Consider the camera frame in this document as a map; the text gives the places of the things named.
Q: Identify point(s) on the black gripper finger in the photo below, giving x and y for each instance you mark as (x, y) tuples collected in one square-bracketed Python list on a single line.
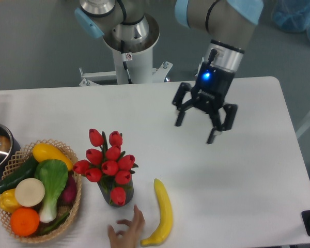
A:
[(218, 127), (178, 102)]

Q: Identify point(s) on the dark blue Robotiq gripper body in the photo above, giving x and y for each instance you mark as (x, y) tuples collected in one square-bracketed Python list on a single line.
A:
[(210, 89)]

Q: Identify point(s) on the red tulip bouquet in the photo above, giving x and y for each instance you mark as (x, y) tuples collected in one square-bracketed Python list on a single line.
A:
[(106, 159)]

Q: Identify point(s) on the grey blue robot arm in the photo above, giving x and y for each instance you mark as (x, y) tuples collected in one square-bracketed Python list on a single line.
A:
[(229, 23)]

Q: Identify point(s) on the dark grey ribbed vase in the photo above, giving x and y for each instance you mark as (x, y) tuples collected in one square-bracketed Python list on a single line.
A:
[(115, 194)]

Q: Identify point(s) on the person's hand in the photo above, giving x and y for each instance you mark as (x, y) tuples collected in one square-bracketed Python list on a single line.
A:
[(131, 236)]

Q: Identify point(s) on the blue plastic bag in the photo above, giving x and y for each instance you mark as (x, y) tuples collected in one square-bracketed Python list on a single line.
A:
[(292, 16)]

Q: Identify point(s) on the yellow banana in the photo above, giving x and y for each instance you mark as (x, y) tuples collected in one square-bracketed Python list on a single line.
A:
[(165, 225)]

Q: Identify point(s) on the purple sweet potato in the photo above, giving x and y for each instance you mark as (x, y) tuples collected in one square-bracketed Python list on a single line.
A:
[(69, 193)]

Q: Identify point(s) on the green bok choy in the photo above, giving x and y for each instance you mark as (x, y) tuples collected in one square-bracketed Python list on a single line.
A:
[(54, 175)]

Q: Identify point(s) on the yellow squash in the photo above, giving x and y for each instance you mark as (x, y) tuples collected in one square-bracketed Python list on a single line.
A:
[(43, 151)]

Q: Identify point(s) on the woven wicker basket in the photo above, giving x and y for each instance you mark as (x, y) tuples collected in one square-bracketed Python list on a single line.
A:
[(69, 210)]

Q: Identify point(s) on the dark green cucumber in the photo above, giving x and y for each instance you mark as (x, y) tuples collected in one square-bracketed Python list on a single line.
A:
[(26, 170)]

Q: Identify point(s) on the green chili pepper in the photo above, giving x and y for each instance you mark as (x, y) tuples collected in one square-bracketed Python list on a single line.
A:
[(54, 225)]

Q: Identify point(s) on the orange fruit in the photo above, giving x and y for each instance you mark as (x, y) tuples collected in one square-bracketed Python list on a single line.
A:
[(24, 221)]

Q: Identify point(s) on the yellow bell pepper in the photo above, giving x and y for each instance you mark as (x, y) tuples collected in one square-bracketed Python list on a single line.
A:
[(8, 201)]

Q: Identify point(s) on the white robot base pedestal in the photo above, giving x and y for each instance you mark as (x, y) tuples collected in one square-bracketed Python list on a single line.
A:
[(132, 50)]

